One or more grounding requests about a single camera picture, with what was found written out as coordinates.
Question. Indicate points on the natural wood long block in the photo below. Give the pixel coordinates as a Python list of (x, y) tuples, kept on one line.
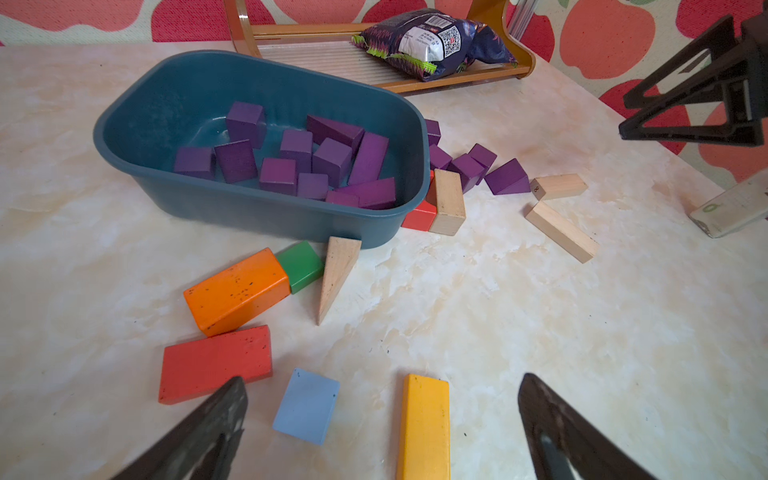
[(569, 237)]

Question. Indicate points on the purple snack bag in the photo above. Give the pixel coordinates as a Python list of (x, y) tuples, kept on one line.
[(428, 44)]

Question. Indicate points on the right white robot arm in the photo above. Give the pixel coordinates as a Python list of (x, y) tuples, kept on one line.
[(736, 207)]

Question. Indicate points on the natural wood triangle block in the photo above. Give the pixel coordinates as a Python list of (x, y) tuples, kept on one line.
[(342, 255)]

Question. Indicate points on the lone purple cube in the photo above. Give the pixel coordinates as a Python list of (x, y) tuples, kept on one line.
[(433, 132)]

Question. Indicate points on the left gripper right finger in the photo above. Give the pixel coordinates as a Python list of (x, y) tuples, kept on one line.
[(563, 444)]

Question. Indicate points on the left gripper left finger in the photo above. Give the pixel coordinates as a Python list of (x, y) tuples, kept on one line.
[(203, 445)]

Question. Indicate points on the green block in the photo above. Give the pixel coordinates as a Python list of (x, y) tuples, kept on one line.
[(302, 265)]

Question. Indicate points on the natural wood short block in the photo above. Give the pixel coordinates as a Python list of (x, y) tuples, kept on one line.
[(447, 194)]

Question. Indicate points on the yellow long block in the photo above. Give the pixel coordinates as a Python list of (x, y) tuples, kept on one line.
[(424, 446)]

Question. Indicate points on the orange block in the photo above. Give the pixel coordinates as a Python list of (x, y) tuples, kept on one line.
[(231, 298)]

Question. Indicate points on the teal plastic storage bin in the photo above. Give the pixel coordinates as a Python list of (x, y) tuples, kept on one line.
[(183, 101)]

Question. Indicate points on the red arch block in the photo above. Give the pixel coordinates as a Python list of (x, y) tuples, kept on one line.
[(424, 215)]

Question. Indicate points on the natural wood flat block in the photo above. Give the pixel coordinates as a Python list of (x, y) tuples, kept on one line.
[(557, 186)]

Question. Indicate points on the purple cube pile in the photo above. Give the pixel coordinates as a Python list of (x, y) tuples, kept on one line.
[(334, 159), (469, 170), (438, 158), (483, 156)]

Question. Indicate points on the light blue block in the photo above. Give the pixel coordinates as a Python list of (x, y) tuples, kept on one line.
[(307, 406)]

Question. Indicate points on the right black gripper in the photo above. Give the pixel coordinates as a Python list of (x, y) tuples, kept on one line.
[(738, 85)]

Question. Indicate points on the purple wedge block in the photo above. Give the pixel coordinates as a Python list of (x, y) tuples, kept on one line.
[(324, 128)]

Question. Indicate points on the wooden three-tier shelf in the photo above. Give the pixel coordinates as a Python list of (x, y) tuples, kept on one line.
[(328, 48)]

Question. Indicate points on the purple cube pile top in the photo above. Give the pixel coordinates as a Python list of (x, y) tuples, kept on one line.
[(438, 158)]

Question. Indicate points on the purple triangle block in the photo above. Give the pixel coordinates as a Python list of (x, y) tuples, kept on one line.
[(343, 199)]

